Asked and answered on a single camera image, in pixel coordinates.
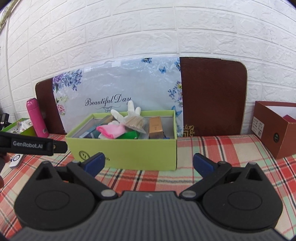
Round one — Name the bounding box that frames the bag of cotton swabs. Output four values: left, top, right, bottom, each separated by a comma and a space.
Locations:
125, 115, 146, 133

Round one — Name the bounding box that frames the plaid bed sheet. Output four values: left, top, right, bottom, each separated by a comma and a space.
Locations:
1, 135, 295, 239

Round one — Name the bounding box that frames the dark green cardboard box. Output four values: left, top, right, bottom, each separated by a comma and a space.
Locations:
2, 118, 37, 137

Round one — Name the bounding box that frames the brown shoe box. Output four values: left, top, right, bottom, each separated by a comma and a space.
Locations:
251, 101, 295, 159

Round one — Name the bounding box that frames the small gold box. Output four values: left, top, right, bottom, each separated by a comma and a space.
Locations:
149, 116, 163, 139

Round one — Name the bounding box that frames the floral pillow in plastic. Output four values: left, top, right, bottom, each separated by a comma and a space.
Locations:
52, 56, 184, 137

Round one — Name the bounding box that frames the person left hand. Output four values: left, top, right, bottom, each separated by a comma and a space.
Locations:
0, 176, 4, 188

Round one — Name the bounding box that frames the light green cardboard box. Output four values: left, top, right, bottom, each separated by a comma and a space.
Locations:
66, 110, 177, 171

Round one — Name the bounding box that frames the white and pink glove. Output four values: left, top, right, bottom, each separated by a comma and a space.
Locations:
96, 100, 142, 140

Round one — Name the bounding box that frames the pink thermos bottle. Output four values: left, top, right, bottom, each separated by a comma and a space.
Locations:
26, 98, 49, 138

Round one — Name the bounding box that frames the white round-dial device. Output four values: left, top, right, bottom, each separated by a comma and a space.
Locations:
9, 154, 26, 169

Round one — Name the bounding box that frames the dark brown headboard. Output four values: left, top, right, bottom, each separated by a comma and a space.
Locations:
35, 57, 247, 137

